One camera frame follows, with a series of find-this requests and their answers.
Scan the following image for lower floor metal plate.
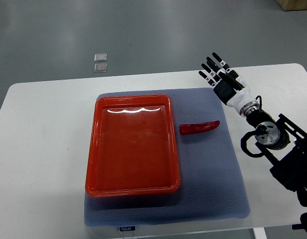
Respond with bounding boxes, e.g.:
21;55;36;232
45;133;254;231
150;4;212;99
94;63;108;73

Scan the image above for black object at edge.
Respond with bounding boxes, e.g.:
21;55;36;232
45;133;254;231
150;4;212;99
292;213;307;234

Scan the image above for black mat label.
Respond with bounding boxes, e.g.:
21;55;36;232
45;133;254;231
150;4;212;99
120;226;136;232

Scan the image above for white table leg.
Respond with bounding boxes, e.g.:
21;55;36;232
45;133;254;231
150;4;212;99
253;227;267;239

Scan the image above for cardboard box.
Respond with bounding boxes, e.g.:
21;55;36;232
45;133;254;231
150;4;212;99
277;0;307;11

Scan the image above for upper floor metal plate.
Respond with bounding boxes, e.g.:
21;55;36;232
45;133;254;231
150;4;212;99
94;53;107;62

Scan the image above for floor metal plate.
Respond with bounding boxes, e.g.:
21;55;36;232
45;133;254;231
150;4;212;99
94;63;108;73
94;53;107;62

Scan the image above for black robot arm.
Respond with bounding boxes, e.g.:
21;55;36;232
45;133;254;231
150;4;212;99
240;96;307;207

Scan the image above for red plastic tray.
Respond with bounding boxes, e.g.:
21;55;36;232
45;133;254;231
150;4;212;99
85;94;180;198

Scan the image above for blue-grey padded mat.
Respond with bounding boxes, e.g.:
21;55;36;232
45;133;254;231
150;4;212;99
84;88;250;227

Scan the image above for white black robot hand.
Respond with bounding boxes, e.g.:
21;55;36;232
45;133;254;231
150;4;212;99
198;52;261;117

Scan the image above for red pepper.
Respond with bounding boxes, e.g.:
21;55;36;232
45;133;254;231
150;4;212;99
179;120;220;135

